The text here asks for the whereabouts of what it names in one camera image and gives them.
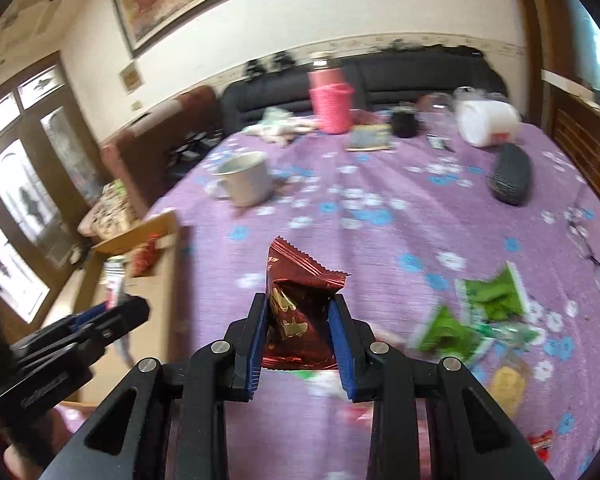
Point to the yellow snack packet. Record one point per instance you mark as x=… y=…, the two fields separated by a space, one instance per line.
x=507 y=385

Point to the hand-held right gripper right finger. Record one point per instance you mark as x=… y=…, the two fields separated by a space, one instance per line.
x=341 y=355

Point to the pink thermos bottle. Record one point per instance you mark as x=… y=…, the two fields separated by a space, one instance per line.
x=325 y=77

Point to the pink knitted holder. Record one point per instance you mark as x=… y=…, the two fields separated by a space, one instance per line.
x=332 y=110

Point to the purple floral tablecloth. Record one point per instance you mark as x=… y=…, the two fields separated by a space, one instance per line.
x=380 y=200

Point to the eyeglasses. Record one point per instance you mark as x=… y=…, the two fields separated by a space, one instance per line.
x=592 y=260

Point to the black sofa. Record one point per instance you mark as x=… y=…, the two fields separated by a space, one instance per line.
x=280 y=90

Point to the small wall plaque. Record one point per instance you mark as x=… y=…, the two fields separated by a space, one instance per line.
x=131 y=77

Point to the white mug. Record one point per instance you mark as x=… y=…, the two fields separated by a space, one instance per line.
x=245 y=180

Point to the brown armchair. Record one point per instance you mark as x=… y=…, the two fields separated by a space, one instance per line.
x=150 y=145

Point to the green square snack packet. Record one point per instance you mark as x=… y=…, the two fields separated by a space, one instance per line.
x=495 y=300
x=445 y=332

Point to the small metal tool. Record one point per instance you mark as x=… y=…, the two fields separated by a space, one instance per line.
x=437 y=142

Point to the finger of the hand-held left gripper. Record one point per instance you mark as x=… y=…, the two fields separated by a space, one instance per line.
x=87 y=315
x=125 y=315

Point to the green twisted candy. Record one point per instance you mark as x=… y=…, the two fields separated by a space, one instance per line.
x=510 y=334

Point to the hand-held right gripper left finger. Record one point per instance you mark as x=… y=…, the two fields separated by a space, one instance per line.
x=257 y=350

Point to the floral cushion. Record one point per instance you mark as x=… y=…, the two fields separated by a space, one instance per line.
x=107 y=210

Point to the white plastic jar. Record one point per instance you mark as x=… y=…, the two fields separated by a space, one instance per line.
x=482 y=122

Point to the small red snack packet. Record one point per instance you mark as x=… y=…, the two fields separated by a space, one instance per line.
x=540 y=445

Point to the wall switch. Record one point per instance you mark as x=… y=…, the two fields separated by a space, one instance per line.
x=137 y=106

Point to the dark red snack packet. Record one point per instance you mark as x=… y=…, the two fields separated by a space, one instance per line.
x=300 y=305

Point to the pink dish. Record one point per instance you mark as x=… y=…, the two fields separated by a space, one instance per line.
x=367 y=117

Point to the black cup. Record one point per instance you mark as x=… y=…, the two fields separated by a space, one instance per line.
x=405 y=122

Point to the pile of red packets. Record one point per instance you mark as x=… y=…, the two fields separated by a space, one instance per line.
x=145 y=255

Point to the white cloth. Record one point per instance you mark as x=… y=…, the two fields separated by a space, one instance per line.
x=275 y=127

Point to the clear glass cup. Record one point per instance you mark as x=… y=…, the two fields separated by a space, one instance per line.
x=435 y=107

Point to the small black object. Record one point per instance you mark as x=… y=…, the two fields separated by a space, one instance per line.
x=257 y=69

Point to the wooden glass door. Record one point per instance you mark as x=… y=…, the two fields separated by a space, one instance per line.
x=30 y=180

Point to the cardboard box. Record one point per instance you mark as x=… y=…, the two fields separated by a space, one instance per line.
x=155 y=300

